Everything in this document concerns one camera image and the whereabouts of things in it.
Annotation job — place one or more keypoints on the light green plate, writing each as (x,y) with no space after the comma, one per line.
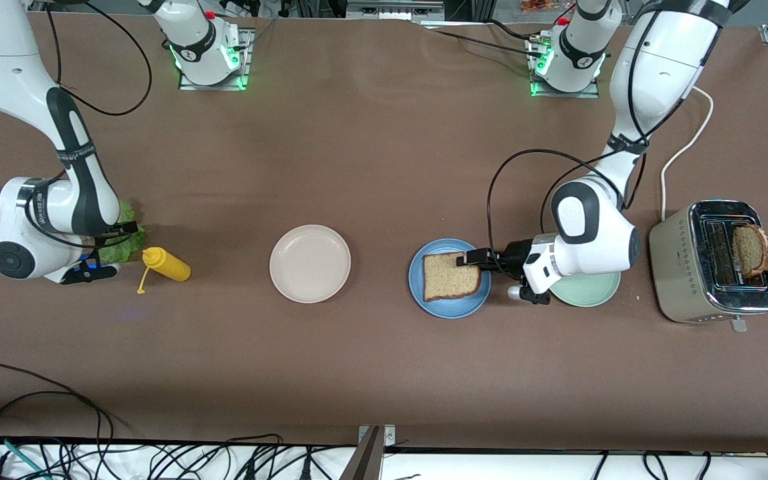
(590,294)

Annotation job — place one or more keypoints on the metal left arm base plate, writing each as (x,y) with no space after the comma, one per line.
(587,93)

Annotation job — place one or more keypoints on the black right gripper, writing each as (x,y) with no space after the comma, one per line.
(119,230)

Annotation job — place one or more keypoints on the yellow squeeze bottle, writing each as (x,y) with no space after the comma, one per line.
(170,266)

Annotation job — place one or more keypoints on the aluminium profile bar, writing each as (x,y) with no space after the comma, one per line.
(394,10)

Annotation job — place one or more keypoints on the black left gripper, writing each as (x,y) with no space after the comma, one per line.
(512,257)

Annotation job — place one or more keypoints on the blue plate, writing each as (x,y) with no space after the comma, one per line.
(424,293)

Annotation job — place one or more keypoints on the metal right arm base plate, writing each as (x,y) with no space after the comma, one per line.
(245,53)

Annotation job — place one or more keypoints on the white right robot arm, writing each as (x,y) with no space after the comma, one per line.
(24,220)

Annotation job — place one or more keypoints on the beige chrome two-slot toaster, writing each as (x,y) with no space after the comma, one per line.
(677,273)

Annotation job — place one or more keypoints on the beige plate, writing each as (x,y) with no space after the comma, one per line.
(310,264)

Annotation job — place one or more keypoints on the green lettuce leaf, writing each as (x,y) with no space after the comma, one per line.
(134,243)

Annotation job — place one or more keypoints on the orange packet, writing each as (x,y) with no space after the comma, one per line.
(537,5)

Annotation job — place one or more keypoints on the brown bread slice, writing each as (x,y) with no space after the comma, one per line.
(750,250)
(447,280)

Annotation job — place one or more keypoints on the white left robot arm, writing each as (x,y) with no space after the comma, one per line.
(590,226)

